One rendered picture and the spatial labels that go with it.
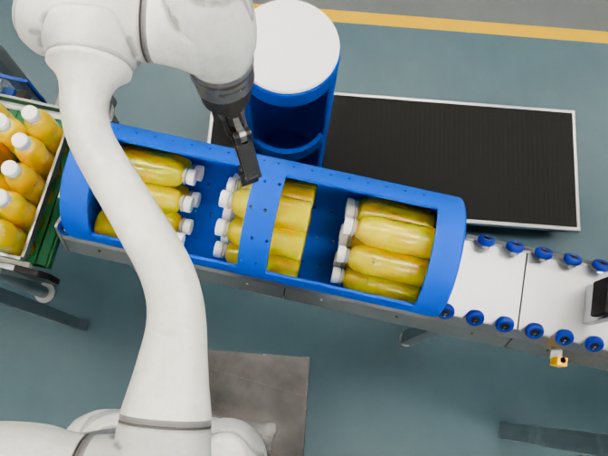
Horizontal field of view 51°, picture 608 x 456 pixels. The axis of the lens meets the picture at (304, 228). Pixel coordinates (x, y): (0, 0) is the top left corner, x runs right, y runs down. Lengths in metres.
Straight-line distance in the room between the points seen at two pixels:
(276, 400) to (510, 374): 1.37
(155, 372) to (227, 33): 0.39
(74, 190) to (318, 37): 0.75
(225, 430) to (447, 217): 0.63
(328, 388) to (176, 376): 1.87
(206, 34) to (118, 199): 0.21
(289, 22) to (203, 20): 1.04
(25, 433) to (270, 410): 0.85
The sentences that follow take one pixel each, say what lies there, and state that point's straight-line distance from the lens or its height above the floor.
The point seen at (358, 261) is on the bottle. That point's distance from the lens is 1.44.
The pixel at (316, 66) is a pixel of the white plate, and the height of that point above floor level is 1.04.
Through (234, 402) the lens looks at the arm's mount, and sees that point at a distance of 1.52.
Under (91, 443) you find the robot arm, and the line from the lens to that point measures 0.74.
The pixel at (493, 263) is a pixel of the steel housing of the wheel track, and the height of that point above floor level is 0.93.
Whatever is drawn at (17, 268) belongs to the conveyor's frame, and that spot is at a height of 0.90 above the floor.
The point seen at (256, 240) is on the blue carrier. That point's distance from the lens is 1.37.
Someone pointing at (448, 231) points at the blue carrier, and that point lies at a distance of 1.39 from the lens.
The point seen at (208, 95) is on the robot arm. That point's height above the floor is 1.74.
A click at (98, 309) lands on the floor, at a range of 2.66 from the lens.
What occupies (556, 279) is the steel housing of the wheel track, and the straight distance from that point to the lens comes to 1.78.
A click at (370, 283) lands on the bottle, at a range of 1.48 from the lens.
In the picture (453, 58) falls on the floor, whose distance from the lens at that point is 3.02.
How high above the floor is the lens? 2.54
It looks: 75 degrees down
